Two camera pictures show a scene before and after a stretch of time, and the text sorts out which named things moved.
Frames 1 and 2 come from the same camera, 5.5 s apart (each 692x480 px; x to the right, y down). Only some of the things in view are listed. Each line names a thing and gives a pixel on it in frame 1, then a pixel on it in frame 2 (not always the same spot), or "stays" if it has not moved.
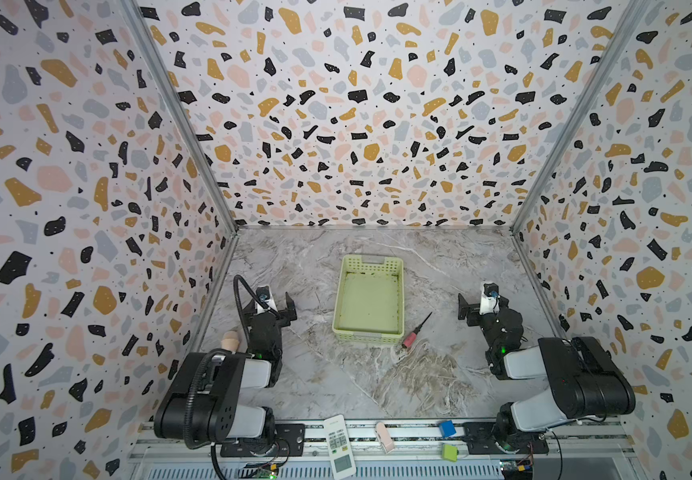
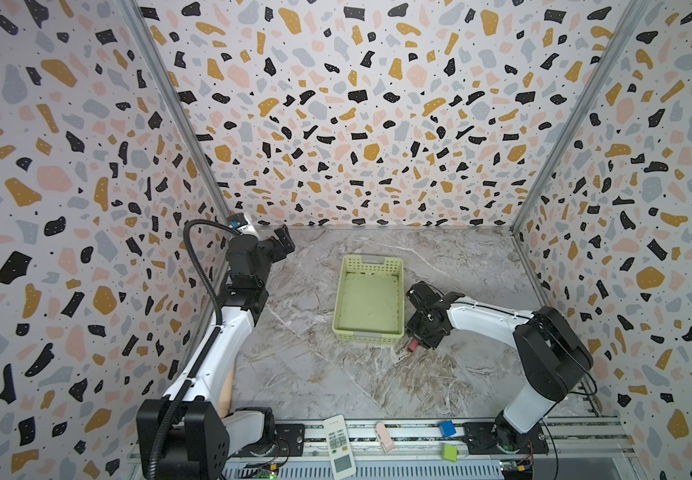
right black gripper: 475,312 → 421,321
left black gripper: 279,319 → 277,253
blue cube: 447,429 stays
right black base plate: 480,438 stays
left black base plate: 289,441 stays
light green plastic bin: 369,301 stays
